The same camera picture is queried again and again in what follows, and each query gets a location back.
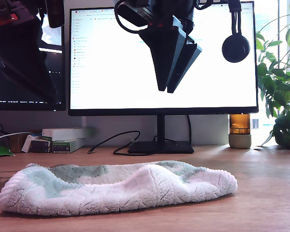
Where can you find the small dark box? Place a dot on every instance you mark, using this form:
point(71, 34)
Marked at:
point(39, 146)

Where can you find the green and white box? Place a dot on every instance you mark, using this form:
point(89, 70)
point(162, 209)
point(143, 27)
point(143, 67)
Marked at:
point(62, 146)

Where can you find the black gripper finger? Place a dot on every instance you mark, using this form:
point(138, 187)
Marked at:
point(164, 53)
point(186, 62)
point(21, 53)

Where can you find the white and mint tea towel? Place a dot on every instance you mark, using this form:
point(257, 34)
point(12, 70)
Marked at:
point(111, 193)

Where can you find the long white box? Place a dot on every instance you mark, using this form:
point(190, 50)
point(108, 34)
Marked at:
point(67, 133)

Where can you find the small white box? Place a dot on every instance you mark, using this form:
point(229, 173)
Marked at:
point(26, 145)

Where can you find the black headphones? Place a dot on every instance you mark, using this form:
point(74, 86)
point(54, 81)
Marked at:
point(235, 49)

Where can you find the green leafy potted plant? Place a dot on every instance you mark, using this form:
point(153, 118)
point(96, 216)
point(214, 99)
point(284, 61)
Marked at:
point(280, 96)

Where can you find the brown wooden block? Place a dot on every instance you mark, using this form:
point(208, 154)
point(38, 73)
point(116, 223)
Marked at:
point(17, 143)

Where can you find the large black monitor on stand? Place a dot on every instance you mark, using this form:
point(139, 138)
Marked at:
point(111, 72)

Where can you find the amber glass jar grey base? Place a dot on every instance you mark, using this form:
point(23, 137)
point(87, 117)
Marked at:
point(240, 123)

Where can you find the black monitor with dark screen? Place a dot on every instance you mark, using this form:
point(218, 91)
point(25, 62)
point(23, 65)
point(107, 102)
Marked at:
point(19, 106)

